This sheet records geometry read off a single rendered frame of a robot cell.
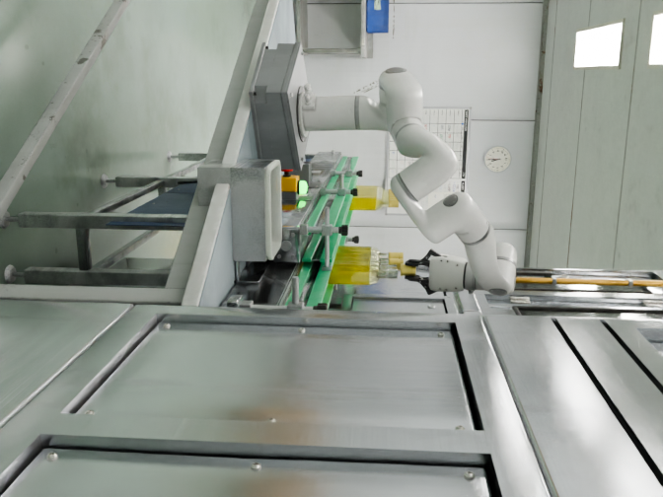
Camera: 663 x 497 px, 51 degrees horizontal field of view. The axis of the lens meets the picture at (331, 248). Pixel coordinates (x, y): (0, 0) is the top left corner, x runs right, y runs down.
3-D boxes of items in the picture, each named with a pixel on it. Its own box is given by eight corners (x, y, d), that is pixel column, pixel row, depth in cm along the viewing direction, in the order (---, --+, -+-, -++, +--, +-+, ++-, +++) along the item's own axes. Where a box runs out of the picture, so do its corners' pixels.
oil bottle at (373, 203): (332, 210, 301) (399, 211, 299) (332, 197, 300) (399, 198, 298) (333, 207, 307) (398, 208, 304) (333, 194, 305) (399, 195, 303)
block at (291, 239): (273, 263, 183) (299, 263, 182) (272, 228, 181) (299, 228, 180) (275, 259, 186) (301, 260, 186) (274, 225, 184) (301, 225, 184)
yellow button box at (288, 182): (273, 199, 221) (296, 200, 220) (272, 176, 219) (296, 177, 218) (276, 195, 228) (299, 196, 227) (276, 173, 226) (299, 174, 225)
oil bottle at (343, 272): (303, 283, 195) (379, 285, 193) (302, 264, 193) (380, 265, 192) (305, 278, 200) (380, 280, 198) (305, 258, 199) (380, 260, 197)
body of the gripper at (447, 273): (471, 289, 200) (432, 285, 203) (473, 254, 197) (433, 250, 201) (467, 297, 193) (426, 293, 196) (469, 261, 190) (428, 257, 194)
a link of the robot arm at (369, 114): (356, 138, 193) (414, 137, 190) (353, 93, 186) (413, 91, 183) (359, 124, 201) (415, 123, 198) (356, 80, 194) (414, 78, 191)
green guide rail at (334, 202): (301, 235, 185) (331, 236, 185) (301, 231, 185) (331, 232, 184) (342, 158, 354) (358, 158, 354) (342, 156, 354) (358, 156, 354)
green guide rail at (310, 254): (302, 261, 187) (331, 262, 186) (302, 258, 187) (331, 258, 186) (342, 173, 356) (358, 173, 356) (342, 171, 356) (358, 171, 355)
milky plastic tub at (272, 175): (235, 261, 164) (271, 262, 163) (232, 167, 159) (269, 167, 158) (249, 244, 181) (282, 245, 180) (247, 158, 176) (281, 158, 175)
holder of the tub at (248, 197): (234, 283, 166) (266, 284, 165) (230, 168, 159) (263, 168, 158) (248, 263, 182) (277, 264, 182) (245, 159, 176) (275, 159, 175)
